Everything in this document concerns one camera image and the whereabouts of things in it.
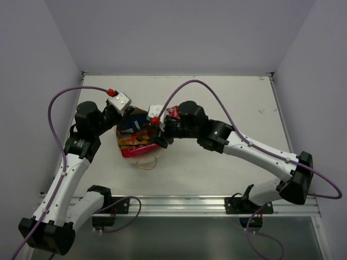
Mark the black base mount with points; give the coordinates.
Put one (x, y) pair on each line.
(106, 216)
(236, 205)

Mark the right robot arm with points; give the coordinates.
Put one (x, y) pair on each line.
(292, 176)

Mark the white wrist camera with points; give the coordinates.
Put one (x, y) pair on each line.
(156, 117)
(120, 102)

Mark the aluminium mounting rail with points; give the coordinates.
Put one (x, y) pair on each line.
(214, 206)

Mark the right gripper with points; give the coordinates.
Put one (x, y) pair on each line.
(164, 142)

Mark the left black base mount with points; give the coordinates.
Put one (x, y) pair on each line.
(106, 216)

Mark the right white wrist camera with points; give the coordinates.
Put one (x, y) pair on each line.
(156, 117)

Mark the blue Doritos chip bag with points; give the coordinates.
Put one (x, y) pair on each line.
(134, 123)

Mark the orange Fox's candy bag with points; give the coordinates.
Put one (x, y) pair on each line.
(132, 139)

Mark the pink red snack bag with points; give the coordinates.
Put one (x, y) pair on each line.
(134, 151)

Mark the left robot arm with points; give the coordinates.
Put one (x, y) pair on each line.
(53, 226)

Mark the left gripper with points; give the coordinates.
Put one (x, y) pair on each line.
(114, 115)

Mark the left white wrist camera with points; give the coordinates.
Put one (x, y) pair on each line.
(120, 102)

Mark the small red candy packet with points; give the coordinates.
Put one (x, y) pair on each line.
(173, 112)

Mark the beige paper bag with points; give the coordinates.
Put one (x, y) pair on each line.
(147, 161)

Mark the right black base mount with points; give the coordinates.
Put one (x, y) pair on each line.
(236, 205)

